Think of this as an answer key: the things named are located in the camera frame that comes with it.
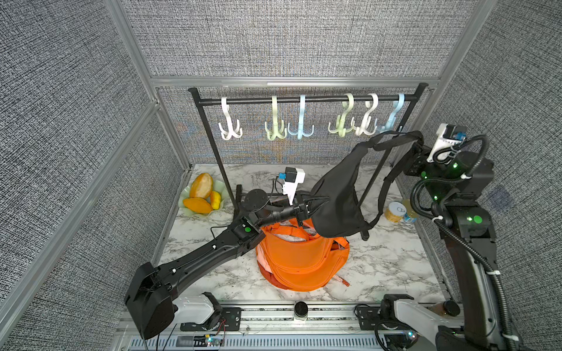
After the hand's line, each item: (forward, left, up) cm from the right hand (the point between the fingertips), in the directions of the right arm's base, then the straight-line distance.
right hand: (421, 138), depth 57 cm
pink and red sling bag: (-22, +42, -43) cm, 64 cm away
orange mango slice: (+8, +74, -44) cm, 87 cm away
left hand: (-13, +24, -9) cm, 29 cm away
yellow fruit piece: (+10, +66, -43) cm, 80 cm away
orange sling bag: (-18, +31, -38) cm, 52 cm away
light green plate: (+20, +68, -46) cm, 84 cm away
